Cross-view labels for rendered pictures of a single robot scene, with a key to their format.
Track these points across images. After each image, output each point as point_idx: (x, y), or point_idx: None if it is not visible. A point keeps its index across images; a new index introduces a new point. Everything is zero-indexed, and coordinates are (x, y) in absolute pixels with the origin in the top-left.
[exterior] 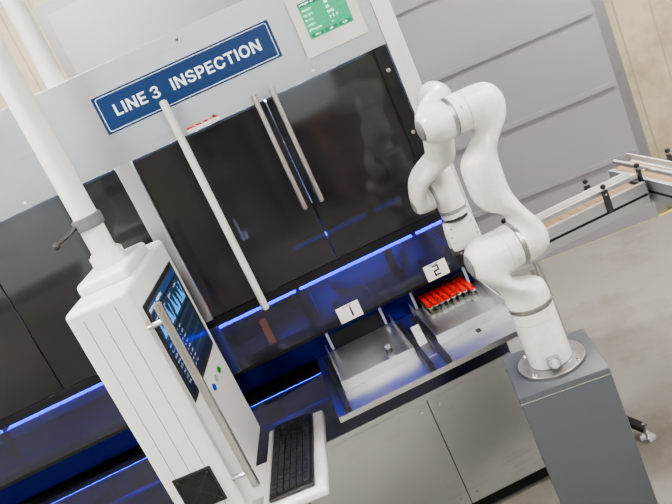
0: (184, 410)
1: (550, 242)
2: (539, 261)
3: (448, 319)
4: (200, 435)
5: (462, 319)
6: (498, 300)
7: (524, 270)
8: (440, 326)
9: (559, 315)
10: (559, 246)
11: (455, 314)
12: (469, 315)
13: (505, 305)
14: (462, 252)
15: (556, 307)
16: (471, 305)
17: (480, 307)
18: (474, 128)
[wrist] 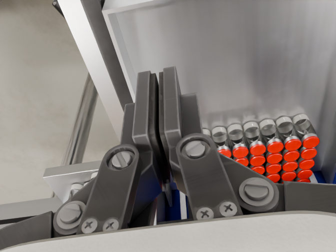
0: None
1: (7, 219)
2: (50, 197)
3: (279, 83)
4: None
5: (250, 55)
6: (135, 78)
7: (63, 170)
8: (313, 63)
9: (73, 122)
10: (0, 207)
11: (254, 95)
12: (226, 62)
13: (115, 3)
14: (249, 191)
15: (70, 131)
16: (205, 108)
17: (187, 82)
18: None
